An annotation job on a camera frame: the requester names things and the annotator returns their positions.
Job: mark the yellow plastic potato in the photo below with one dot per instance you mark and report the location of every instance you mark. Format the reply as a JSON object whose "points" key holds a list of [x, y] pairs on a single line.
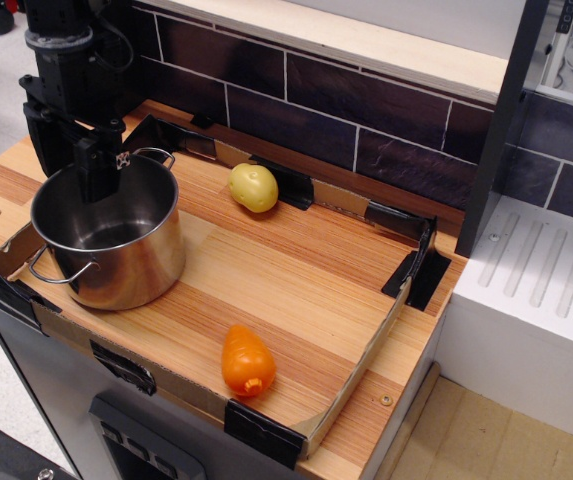
{"points": [[254, 187]]}

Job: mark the dark grey right upright post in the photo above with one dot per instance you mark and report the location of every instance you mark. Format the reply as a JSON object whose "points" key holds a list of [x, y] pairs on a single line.
{"points": [[523, 74]]}

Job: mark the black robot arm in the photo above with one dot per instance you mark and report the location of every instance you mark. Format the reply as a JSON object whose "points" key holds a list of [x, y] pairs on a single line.
{"points": [[59, 24]]}

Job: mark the white toy sink drainboard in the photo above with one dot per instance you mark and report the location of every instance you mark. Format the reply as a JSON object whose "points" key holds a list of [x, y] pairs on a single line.
{"points": [[508, 328]]}

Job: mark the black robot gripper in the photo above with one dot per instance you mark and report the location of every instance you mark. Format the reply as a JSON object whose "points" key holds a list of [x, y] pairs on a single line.
{"points": [[63, 109]]}

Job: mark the orange plastic carrot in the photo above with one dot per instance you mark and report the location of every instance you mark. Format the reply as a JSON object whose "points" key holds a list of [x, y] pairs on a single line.
{"points": [[248, 367]]}

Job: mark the stainless steel pot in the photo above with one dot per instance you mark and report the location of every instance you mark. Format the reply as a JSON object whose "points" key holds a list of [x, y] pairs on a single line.
{"points": [[123, 251]]}

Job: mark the light wooden shelf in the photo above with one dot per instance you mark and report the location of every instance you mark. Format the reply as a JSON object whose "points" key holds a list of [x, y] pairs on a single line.
{"points": [[421, 61]]}

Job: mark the grey oven control panel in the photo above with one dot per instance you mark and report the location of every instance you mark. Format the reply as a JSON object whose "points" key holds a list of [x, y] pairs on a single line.
{"points": [[136, 451]]}

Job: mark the cardboard fence with black tape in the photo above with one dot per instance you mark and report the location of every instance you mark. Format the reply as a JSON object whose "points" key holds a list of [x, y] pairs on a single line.
{"points": [[343, 290]]}

